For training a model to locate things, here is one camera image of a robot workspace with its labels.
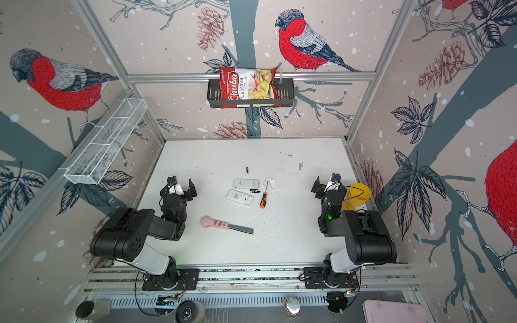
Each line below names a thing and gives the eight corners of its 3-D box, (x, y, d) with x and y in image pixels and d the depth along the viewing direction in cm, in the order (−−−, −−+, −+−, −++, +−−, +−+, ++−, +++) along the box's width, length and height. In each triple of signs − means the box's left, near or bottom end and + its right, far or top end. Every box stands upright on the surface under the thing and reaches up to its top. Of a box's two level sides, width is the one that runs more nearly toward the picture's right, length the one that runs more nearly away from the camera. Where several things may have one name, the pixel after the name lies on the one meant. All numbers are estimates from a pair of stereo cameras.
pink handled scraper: (200, 226, 89) (199, 224, 87) (204, 217, 92) (202, 215, 90) (252, 236, 86) (252, 234, 84) (254, 227, 89) (254, 224, 87)
